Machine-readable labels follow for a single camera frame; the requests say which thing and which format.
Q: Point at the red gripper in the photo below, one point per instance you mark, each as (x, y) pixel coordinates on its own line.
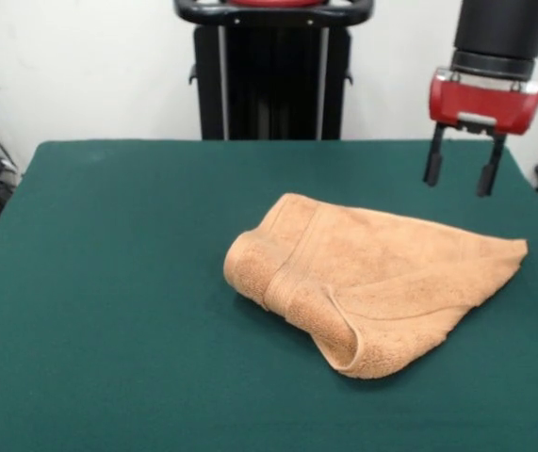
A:
(480, 106)

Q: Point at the tan terry towel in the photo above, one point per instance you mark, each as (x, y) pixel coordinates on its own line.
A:
(367, 278)

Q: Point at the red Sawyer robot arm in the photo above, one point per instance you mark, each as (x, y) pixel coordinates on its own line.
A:
(499, 33)

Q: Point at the dark green table cloth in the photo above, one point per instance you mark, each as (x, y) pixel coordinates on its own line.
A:
(85, 282)

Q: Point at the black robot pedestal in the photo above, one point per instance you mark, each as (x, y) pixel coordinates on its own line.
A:
(259, 94)

